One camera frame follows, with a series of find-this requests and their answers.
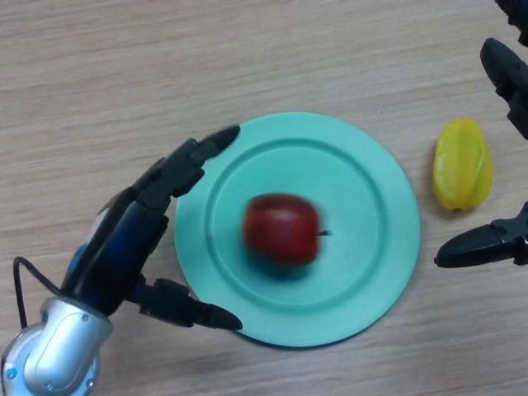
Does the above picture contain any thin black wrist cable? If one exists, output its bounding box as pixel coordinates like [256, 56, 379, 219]
[12, 256, 63, 331]

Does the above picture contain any red apple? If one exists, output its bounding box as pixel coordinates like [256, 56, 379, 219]
[242, 192, 333, 269]

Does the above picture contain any green round plate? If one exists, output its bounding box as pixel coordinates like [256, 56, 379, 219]
[173, 111, 421, 350]

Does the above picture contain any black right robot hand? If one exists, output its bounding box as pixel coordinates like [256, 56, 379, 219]
[434, 0, 528, 269]

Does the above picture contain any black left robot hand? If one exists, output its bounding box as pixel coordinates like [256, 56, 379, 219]
[61, 125, 243, 331]

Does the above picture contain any yellow starfruit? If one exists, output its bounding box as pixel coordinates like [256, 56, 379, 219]
[431, 117, 493, 211]

